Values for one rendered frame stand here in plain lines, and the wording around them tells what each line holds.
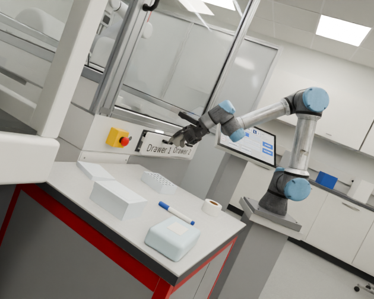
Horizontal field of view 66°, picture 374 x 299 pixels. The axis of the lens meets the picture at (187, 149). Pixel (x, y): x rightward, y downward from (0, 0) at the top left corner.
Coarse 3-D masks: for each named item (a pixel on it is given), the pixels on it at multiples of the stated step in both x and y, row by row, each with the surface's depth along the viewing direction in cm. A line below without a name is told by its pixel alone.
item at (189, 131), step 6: (198, 120) 136; (186, 126) 137; (192, 126) 138; (198, 126) 137; (204, 126) 134; (186, 132) 139; (192, 132) 136; (198, 132) 137; (204, 132) 135; (186, 138) 138; (192, 138) 137; (198, 138) 137; (192, 144) 140
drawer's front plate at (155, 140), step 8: (152, 136) 136; (160, 136) 142; (168, 136) 150; (144, 144) 134; (152, 144) 139; (160, 144) 145; (168, 144) 152; (144, 152) 136; (152, 152) 142; (160, 152) 149
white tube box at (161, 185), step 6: (144, 174) 115; (150, 174) 115; (156, 174) 119; (144, 180) 114; (150, 180) 112; (156, 180) 110; (162, 180) 114; (168, 180) 117; (150, 186) 111; (156, 186) 109; (162, 186) 107; (168, 186) 110; (174, 186) 112; (162, 192) 109; (168, 192) 111; (174, 192) 114
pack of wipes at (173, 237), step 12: (156, 228) 67; (168, 228) 69; (180, 228) 72; (192, 228) 76; (144, 240) 67; (156, 240) 65; (168, 240) 64; (180, 240) 66; (192, 240) 70; (168, 252) 64; (180, 252) 64
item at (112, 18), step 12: (108, 0) 108; (120, 0) 106; (108, 12) 108; (120, 12) 105; (108, 24) 107; (120, 24) 105; (96, 36) 110; (108, 36) 107; (96, 48) 109; (108, 48) 107; (96, 60) 109
